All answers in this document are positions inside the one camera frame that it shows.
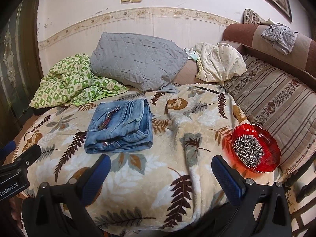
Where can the tan bolster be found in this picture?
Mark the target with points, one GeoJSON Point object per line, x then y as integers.
{"type": "Point", "coordinates": [190, 72]}

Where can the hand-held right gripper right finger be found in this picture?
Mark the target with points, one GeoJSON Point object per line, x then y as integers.
{"type": "Point", "coordinates": [227, 176]}

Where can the brown sofa backrest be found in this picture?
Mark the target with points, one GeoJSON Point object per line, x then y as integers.
{"type": "Point", "coordinates": [239, 32]}

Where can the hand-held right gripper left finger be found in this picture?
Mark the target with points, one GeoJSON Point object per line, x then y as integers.
{"type": "Point", "coordinates": [97, 175]}

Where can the red glass bowl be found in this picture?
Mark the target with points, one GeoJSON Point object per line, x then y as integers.
{"type": "Point", "coordinates": [270, 143]}

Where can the sunflower seeds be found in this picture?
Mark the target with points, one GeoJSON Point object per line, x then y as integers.
{"type": "Point", "coordinates": [248, 150]}

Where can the dark wooden chair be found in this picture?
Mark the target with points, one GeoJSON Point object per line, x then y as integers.
{"type": "Point", "coordinates": [300, 177]}

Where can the striped sofa cushion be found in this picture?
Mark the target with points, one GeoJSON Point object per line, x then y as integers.
{"type": "Point", "coordinates": [276, 96]}

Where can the white green patterned cloth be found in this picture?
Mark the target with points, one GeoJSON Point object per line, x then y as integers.
{"type": "Point", "coordinates": [192, 54]}

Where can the green checkered blanket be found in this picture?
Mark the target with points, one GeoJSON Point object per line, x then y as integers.
{"type": "Point", "coordinates": [66, 81]}

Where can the grey crumpled cloth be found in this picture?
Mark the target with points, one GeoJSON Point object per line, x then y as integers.
{"type": "Point", "coordinates": [280, 38]}

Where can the cream crumpled cloth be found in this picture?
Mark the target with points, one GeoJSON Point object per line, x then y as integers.
{"type": "Point", "coordinates": [219, 59]}

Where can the blue denim pants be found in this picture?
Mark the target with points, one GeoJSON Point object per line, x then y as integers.
{"type": "Point", "coordinates": [118, 126]}

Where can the grey quilted pillow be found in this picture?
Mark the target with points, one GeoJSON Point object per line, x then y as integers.
{"type": "Point", "coordinates": [138, 59]}

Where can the wooden stained-glass door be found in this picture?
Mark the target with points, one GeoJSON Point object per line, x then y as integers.
{"type": "Point", "coordinates": [17, 64]}

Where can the black pen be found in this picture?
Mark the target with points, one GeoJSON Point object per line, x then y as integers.
{"type": "Point", "coordinates": [207, 89]}

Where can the beige leaf-print blanket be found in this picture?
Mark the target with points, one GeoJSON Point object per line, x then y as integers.
{"type": "Point", "coordinates": [153, 185]}

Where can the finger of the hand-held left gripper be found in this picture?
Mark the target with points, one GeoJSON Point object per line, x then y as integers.
{"type": "Point", "coordinates": [7, 147]}
{"type": "Point", "coordinates": [24, 155]}

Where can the small striped pillow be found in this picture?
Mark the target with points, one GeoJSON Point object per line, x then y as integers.
{"type": "Point", "coordinates": [251, 16]}

